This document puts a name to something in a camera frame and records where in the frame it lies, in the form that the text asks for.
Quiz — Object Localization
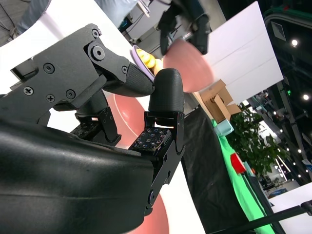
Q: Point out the pink plastic bowl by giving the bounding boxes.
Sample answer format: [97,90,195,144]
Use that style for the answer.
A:
[162,38,215,93]
[106,94,152,150]
[143,195,170,234]

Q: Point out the green leafy plant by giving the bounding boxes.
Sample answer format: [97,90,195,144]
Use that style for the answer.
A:
[228,102,290,177]

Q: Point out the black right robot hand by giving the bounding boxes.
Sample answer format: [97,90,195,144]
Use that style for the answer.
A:
[0,23,186,234]

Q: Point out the green cloth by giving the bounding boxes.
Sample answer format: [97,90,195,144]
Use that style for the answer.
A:
[211,118,275,234]

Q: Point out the mint green container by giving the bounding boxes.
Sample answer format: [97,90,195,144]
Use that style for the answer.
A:
[215,121,234,137]

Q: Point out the purple plate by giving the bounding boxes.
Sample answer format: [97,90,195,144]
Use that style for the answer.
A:
[130,45,156,82]

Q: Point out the orange toy food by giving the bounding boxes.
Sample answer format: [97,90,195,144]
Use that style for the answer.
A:
[152,58,164,76]

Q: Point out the red block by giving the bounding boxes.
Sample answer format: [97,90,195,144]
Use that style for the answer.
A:
[230,153,246,174]

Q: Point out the brown cardboard box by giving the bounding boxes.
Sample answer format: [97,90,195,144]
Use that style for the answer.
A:
[199,79,242,123]

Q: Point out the yellow toy bananas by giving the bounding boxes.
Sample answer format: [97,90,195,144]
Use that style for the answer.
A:
[135,48,156,70]

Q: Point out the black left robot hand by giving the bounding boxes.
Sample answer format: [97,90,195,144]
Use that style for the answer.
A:
[157,0,212,56]

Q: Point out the white board panel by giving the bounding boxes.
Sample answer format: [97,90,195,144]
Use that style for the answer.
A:
[208,0,284,104]

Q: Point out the person leg in jeans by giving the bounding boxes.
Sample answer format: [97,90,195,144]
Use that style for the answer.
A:
[16,0,53,36]

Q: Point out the black metal bar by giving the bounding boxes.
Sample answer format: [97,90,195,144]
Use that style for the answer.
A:
[207,199,312,234]

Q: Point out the black cloth backdrop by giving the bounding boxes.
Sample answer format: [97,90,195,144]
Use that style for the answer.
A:
[181,106,252,234]

